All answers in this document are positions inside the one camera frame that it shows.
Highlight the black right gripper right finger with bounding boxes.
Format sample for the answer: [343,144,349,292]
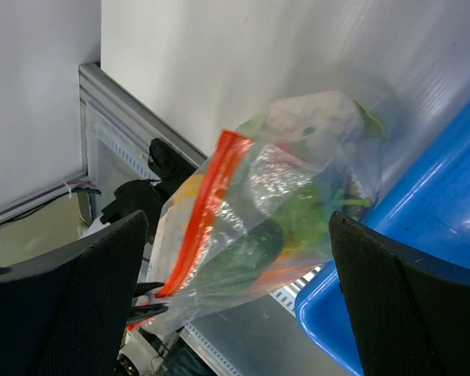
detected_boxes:
[329,211,470,375]

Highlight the white slotted cable duct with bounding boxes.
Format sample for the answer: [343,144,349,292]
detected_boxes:
[180,277,342,375]

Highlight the clear zip top bag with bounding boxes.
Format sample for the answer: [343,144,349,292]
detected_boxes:
[138,90,393,335]

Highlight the aluminium mounting rail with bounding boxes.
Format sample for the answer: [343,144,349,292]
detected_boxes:
[78,62,208,228]

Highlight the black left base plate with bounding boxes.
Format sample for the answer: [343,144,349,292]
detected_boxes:
[100,138,195,240]

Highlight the blue plastic bin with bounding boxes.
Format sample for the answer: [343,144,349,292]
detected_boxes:
[295,101,470,375]

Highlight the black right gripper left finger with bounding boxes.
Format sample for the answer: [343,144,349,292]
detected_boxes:
[0,211,148,375]

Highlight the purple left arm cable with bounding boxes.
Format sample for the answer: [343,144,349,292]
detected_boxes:
[0,175,99,232]

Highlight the yellow orange mango toy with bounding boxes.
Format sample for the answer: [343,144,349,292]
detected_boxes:
[172,175,204,205]

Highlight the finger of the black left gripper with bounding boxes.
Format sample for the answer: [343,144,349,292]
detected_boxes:
[126,303,168,325]
[132,282,167,304]

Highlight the dark green cucumber toy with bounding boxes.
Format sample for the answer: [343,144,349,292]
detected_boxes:
[196,219,285,295]

